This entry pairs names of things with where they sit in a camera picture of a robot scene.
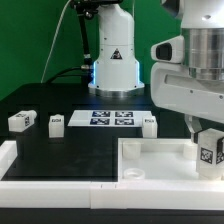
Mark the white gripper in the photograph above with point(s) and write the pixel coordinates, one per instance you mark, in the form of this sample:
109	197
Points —
172	88

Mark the white square tabletop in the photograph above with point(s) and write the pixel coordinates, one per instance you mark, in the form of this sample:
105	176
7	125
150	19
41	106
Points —
157	159

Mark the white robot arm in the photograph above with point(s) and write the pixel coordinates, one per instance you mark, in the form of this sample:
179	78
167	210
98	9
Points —
116	70

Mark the white U-shaped obstacle fence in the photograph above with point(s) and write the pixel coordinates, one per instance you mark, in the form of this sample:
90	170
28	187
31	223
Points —
147	194

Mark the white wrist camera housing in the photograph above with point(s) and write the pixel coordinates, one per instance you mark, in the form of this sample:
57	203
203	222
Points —
170	51

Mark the white AprilTag base plate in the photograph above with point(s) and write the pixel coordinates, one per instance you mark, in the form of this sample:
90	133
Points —
108	118

